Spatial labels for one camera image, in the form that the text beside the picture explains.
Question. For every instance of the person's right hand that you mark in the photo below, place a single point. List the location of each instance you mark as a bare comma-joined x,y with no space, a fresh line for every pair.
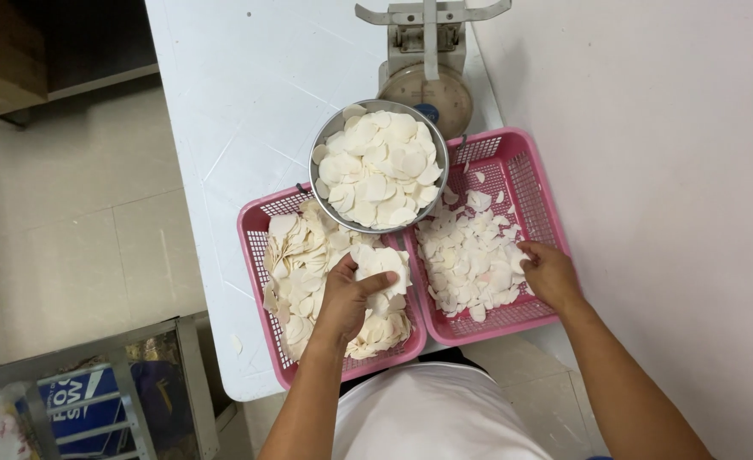
550,276

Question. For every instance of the heap of cream round chips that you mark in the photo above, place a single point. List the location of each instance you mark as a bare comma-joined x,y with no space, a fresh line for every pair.
300,268

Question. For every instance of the person's left hand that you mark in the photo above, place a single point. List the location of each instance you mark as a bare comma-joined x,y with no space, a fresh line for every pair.
343,305

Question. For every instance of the single white chip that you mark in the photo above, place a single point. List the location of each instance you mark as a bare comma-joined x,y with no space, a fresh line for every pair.
237,345

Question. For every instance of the person's right fingers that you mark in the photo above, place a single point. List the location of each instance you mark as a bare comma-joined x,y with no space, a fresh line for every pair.
527,259

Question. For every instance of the pink basket with cream chips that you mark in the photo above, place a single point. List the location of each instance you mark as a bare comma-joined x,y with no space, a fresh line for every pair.
268,268

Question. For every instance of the heap of white round chips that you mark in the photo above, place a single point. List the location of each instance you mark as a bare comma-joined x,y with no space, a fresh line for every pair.
469,255

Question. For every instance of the brown cardboard carton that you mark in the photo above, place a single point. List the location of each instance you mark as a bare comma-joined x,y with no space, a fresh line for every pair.
3,57

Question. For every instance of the handful of white round chips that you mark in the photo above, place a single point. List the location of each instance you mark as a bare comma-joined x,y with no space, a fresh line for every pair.
383,265

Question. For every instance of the pink basket with white chips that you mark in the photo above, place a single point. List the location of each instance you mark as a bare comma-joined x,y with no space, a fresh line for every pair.
530,172

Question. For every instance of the person's white shirt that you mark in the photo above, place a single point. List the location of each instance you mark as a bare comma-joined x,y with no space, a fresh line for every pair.
431,415

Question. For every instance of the grey mechanical dial scale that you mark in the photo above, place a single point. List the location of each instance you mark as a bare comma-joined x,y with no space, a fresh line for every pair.
424,70

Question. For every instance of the pile of chips in bowl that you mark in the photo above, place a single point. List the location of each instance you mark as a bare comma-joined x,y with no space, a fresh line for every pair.
376,169

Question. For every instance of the round metal bowl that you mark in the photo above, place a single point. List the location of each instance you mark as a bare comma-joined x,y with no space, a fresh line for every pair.
316,172

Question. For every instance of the metal rack with bags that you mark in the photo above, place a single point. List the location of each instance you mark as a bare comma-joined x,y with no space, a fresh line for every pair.
95,402

